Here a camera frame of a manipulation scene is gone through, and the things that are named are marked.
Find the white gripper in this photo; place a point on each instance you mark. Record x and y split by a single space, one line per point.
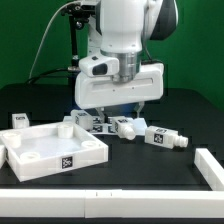
95 88

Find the white square table top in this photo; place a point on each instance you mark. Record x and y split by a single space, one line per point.
49 149

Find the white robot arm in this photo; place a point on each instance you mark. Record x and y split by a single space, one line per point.
121 29

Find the white paper marker sheet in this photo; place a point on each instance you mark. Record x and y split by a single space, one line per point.
106 127

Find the white front fence bar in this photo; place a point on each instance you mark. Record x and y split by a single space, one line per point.
111 203

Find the white fence bar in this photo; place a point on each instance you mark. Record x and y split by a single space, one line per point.
210 169
111 203
2 155

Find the white right fence bar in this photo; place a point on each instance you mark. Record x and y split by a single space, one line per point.
210 169

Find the white left fence bar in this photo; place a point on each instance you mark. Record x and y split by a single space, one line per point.
2 155

